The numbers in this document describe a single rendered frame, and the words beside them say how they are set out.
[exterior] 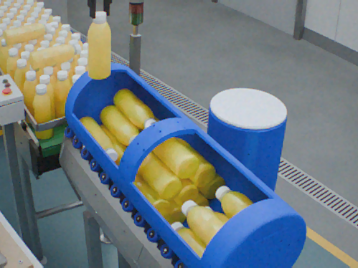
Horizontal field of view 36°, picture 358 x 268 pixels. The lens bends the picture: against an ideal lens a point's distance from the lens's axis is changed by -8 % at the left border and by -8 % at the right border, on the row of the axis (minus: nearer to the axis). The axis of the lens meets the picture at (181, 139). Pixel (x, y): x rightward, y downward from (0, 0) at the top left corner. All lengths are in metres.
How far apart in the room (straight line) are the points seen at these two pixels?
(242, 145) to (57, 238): 1.36
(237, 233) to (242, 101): 0.92
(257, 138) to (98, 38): 0.66
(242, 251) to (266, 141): 0.79
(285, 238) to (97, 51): 0.77
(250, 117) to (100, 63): 0.59
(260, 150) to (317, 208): 1.37
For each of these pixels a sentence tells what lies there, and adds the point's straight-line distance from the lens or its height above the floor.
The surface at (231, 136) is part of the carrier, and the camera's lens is 1.99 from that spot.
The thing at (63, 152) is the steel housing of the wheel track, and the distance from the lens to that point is 2.10.
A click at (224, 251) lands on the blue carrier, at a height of 1.18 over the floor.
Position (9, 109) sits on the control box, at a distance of 2.03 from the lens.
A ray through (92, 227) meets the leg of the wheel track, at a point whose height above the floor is 0.57.
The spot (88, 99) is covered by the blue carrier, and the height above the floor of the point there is 1.12.
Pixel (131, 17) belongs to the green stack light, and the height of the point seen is 1.19.
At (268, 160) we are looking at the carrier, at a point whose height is 0.89.
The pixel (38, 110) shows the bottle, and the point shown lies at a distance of 2.07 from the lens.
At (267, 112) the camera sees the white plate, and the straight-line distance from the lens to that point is 2.06.
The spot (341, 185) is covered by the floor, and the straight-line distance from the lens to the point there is 3.56.
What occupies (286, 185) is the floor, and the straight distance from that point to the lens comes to 3.46.
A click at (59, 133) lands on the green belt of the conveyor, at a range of 2.16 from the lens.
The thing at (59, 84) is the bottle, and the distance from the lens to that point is 2.14.
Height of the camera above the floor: 2.05
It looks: 33 degrees down
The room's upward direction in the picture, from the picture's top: 3 degrees clockwise
